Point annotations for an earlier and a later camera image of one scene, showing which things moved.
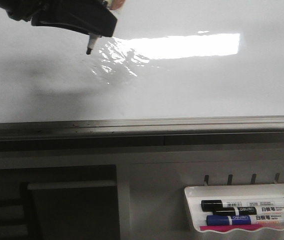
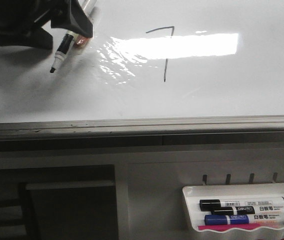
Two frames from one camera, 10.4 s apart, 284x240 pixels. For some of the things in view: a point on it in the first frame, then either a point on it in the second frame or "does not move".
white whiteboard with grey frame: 173,70 does not move
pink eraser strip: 227,228 does not move
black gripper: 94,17 → 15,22
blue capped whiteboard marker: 255,219 does not move
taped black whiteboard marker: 93,38 → 71,38
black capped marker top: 209,205 does not move
